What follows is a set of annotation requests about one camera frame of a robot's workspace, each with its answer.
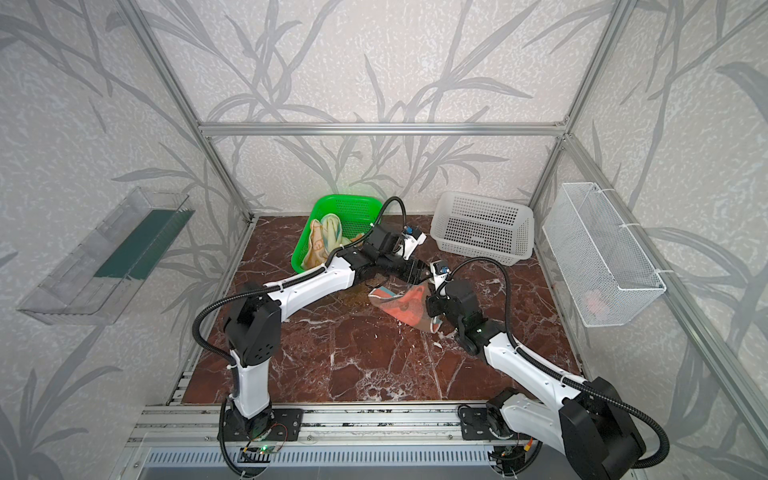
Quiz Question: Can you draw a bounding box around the left black corrugated cable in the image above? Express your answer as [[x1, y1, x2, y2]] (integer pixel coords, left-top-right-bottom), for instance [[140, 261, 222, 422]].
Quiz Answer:
[[191, 196, 409, 364]]

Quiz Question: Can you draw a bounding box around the yellow green towel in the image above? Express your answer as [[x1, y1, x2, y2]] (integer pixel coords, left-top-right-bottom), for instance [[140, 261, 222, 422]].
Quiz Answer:
[[320, 213, 351, 253]]

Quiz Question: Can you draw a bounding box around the black corrugated cable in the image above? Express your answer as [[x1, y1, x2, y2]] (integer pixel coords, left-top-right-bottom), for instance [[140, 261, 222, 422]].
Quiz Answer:
[[446, 257, 671, 470], [191, 196, 409, 364]]

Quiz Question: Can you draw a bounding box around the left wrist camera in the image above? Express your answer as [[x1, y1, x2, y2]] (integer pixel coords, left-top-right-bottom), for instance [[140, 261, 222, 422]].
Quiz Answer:
[[400, 225, 427, 260]]

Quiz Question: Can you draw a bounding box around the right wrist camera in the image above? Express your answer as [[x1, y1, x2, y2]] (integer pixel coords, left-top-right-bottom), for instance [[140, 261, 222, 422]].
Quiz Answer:
[[429, 260, 450, 292]]

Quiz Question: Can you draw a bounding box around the aluminium frame crossbar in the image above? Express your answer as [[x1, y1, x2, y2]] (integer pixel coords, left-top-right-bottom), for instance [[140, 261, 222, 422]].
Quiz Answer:
[[198, 122, 565, 137]]

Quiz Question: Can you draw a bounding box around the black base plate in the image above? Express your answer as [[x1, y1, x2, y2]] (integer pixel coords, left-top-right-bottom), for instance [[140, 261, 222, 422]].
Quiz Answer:
[[217, 406, 304, 442], [457, 404, 539, 446]]

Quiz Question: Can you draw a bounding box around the peach patterned towel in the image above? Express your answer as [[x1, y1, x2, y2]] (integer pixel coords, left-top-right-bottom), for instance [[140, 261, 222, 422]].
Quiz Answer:
[[301, 220, 328, 270]]

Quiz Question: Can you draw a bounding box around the clear plastic wall shelf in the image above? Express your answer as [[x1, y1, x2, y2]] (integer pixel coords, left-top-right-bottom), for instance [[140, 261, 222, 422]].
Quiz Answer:
[[18, 187, 195, 326]]

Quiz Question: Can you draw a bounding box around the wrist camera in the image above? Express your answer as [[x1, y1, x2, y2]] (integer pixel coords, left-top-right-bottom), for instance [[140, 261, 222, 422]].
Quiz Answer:
[[400, 225, 427, 260], [429, 260, 450, 292]]

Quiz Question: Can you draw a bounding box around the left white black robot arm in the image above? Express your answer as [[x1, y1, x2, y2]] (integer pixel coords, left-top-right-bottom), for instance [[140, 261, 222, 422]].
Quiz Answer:
[[225, 225, 427, 421]]

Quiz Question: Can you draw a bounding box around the white plastic basket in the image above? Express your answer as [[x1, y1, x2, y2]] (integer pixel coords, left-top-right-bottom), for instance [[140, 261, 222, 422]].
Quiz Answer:
[[430, 192, 534, 266]]

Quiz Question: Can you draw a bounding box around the aluminium front rail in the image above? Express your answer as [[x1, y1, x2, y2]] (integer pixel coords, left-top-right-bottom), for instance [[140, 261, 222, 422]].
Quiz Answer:
[[122, 401, 631, 448]]

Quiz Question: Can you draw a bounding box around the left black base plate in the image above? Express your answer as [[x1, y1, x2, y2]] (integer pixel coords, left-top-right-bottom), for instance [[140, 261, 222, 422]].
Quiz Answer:
[[217, 406, 304, 442]]

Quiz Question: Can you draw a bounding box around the white wire mesh basket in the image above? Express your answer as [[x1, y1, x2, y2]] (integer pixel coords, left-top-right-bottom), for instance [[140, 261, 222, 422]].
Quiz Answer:
[[543, 182, 667, 328]]

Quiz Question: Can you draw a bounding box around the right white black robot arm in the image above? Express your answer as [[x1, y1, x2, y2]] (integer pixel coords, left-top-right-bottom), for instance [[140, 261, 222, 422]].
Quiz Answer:
[[426, 280, 646, 479]]

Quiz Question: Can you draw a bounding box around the green plastic basket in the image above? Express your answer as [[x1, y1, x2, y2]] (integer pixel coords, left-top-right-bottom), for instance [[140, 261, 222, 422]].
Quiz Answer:
[[291, 194, 383, 273]]

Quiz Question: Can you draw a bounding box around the pink brown bear towel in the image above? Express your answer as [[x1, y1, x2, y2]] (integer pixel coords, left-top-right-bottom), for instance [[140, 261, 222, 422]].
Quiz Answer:
[[368, 281, 442, 334]]

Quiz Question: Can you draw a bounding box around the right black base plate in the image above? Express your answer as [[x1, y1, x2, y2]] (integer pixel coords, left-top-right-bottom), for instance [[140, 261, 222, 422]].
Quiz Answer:
[[457, 404, 539, 446]]

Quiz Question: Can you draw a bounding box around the right black corrugated cable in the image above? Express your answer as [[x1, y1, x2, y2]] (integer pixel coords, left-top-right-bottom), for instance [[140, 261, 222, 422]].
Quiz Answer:
[[446, 257, 671, 470]]

